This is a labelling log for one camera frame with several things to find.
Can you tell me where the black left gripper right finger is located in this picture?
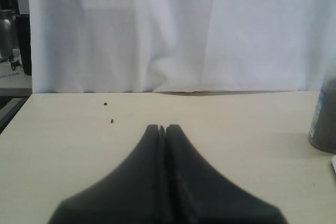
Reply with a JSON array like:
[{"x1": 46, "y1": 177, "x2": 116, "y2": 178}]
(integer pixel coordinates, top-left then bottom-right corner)
[{"x1": 165, "y1": 124, "x2": 287, "y2": 223}]

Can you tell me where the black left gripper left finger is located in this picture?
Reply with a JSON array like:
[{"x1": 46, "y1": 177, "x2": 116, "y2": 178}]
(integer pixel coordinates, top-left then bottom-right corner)
[{"x1": 49, "y1": 125, "x2": 168, "y2": 223}]

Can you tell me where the silver metal bottle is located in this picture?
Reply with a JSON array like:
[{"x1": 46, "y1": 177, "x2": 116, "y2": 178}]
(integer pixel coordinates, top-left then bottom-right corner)
[{"x1": 0, "y1": 9, "x2": 19, "y2": 59}]

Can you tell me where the translucent plastic tall container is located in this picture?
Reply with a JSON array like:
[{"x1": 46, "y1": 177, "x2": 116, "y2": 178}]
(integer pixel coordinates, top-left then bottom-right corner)
[{"x1": 308, "y1": 58, "x2": 335, "y2": 154}]

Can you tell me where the grey side table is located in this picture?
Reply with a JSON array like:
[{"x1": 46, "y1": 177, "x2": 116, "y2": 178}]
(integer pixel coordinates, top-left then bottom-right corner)
[{"x1": 1, "y1": 60, "x2": 32, "y2": 133}]

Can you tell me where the white backdrop curtain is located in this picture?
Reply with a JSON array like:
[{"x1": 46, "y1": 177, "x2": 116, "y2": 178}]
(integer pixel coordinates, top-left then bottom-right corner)
[{"x1": 29, "y1": 0, "x2": 335, "y2": 93}]

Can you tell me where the black cylinder container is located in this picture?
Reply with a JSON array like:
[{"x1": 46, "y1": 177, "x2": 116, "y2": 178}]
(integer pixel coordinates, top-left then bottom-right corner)
[{"x1": 15, "y1": 14, "x2": 32, "y2": 76}]

